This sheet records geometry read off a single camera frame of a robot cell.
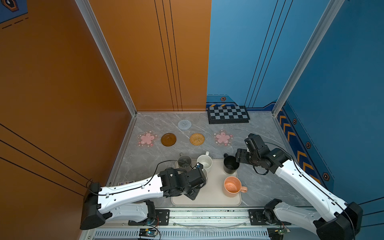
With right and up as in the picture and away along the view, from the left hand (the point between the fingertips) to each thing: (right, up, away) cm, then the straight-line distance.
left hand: (196, 189), depth 71 cm
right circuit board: (+38, -21, -1) cm, 44 cm away
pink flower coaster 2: (+18, +22, +34) cm, 44 cm away
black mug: (+20, +8, +16) cm, 27 cm away
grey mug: (-7, +10, +11) cm, 17 cm away
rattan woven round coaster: (0, +21, +32) cm, 38 cm away
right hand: (+23, +14, +7) cm, 28 cm away
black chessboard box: (+24, +39, +44) cm, 64 cm away
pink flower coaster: (-36, +21, +34) cm, 53 cm away
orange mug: (+20, -3, +10) cm, 23 cm away
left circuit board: (-23, -20, 0) cm, 31 cm away
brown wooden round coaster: (-20, +21, +32) cm, 43 cm away
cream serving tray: (+9, -7, +11) cm, 16 cm away
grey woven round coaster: (-9, +31, +41) cm, 52 cm away
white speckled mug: (+6, +9, +19) cm, 22 cm away
